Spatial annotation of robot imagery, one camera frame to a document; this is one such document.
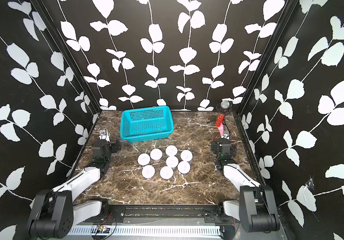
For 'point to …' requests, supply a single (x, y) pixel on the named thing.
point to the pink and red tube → (219, 123)
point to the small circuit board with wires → (100, 229)
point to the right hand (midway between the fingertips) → (223, 139)
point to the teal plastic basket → (145, 124)
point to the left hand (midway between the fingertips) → (109, 137)
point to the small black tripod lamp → (224, 107)
